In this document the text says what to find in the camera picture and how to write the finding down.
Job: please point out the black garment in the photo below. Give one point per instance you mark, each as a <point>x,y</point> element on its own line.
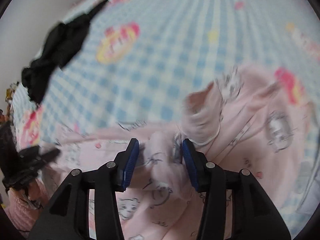
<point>63,42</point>

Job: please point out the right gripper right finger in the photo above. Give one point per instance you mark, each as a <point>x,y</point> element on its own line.
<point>198,167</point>

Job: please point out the pink cartoon print pajama garment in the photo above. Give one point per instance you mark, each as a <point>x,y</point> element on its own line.
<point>250,119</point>

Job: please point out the blue checkered cartoon blanket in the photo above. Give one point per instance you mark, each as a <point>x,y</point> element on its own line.
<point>142,58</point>

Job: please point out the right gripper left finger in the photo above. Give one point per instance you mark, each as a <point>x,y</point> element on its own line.
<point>126,161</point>

